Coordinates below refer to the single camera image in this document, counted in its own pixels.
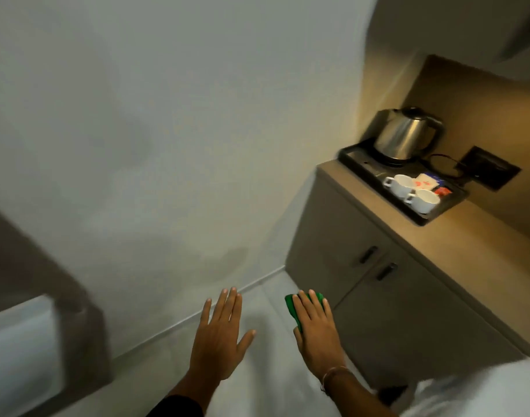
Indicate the person's left hand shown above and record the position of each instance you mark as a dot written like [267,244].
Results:
[217,343]

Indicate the person's right hand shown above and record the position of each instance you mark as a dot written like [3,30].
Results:
[319,345]

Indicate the person's right middle finger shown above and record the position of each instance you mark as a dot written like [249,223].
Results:
[315,306]

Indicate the person's left thumb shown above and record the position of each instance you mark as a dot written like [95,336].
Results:
[246,341]

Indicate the person's left little finger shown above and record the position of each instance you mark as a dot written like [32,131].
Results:
[205,314]

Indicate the green cleaning cloth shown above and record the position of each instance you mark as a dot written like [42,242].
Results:
[291,306]

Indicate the person's right forearm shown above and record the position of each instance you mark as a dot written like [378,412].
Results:
[356,397]

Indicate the person's left forearm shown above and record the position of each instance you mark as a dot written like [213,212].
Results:
[184,397]

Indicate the beige cabinet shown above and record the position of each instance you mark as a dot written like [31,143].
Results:
[421,308]

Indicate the white ceramic cup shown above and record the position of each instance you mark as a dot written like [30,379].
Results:
[423,201]
[401,185]

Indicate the black hospitality tray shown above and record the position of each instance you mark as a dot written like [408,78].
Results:
[369,167]

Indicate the white sachet with red print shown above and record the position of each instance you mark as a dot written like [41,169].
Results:
[424,182]

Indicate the blue sachet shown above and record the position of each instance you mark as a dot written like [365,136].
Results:
[439,181]

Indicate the white garment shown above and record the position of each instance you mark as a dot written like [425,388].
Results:
[477,390]

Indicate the white bedding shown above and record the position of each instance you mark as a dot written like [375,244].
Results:
[21,356]

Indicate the stainless steel electric kettle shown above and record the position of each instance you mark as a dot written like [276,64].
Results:
[403,134]

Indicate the black wall socket plate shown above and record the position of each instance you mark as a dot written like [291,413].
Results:
[490,168]

